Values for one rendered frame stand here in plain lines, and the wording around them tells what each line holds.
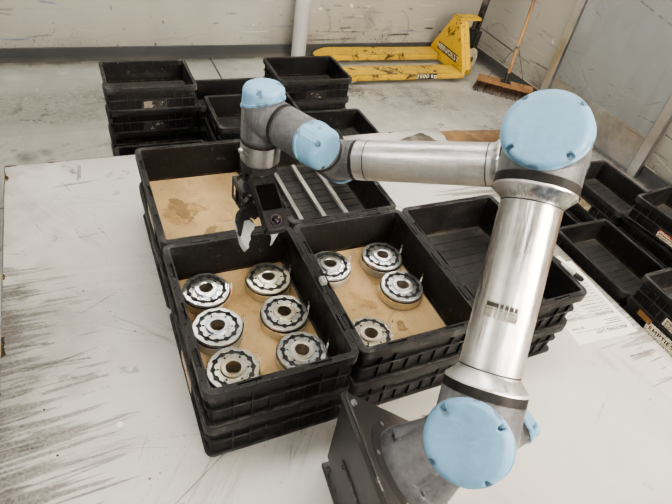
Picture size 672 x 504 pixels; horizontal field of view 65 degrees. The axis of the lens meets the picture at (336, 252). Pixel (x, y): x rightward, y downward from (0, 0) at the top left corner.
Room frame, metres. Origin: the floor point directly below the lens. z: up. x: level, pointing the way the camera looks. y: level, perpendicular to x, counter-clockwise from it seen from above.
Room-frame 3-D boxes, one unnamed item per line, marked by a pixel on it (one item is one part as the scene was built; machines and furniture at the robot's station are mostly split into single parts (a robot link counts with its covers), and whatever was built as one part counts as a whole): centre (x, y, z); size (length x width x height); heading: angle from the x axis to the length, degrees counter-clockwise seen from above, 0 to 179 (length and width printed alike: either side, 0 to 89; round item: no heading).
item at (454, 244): (1.04, -0.37, 0.87); 0.40 x 0.30 x 0.11; 31
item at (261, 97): (0.86, 0.17, 1.27); 0.09 x 0.08 x 0.11; 57
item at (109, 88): (2.29, 1.02, 0.37); 0.40 x 0.30 x 0.45; 121
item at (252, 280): (0.86, 0.14, 0.86); 0.10 x 0.10 x 0.01
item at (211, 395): (0.73, 0.14, 0.92); 0.40 x 0.30 x 0.02; 31
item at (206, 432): (0.73, 0.14, 0.76); 0.40 x 0.30 x 0.12; 31
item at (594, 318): (1.18, -0.71, 0.70); 0.33 x 0.23 x 0.01; 31
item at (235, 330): (0.70, 0.21, 0.86); 0.10 x 0.10 x 0.01
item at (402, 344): (0.89, -0.11, 0.92); 0.40 x 0.30 x 0.02; 31
